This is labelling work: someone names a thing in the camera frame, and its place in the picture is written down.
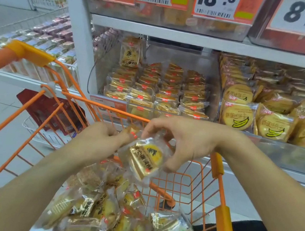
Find person's left hand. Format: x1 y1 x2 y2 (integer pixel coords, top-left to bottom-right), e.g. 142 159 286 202
70 118 139 172

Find person's right hand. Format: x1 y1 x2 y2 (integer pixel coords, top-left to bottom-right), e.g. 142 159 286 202
135 110 253 185

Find rows of egg yolk packets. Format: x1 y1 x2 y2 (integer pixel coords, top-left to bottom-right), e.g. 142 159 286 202
101 33 221 129

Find pile of pastry packets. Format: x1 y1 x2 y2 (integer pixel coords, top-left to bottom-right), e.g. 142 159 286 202
34 149 214 231

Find white metal store shelf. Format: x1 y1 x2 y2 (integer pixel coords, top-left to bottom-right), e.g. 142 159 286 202
23 0 305 230

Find orange shopping cart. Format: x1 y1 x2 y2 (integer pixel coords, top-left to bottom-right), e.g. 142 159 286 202
0 37 268 231

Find person's left forearm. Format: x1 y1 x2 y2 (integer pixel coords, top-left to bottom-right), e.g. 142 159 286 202
0 135 98 231

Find person's right forearm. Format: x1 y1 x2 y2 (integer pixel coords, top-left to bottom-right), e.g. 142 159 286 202
206 129 305 231

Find group of banana biscuit packets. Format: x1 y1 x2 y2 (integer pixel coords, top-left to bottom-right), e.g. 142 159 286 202
207 52 305 150

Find red box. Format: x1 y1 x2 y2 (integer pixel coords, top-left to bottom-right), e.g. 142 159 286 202
11 88 91 139

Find group of silver boxed cakes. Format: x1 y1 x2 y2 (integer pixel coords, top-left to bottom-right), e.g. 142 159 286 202
0 3 89 89

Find pile of golden cake packets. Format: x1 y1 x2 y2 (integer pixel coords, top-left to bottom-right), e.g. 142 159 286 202
161 7 189 27

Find white wire rack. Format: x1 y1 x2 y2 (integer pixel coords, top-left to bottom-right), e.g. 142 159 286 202
0 0 93 92

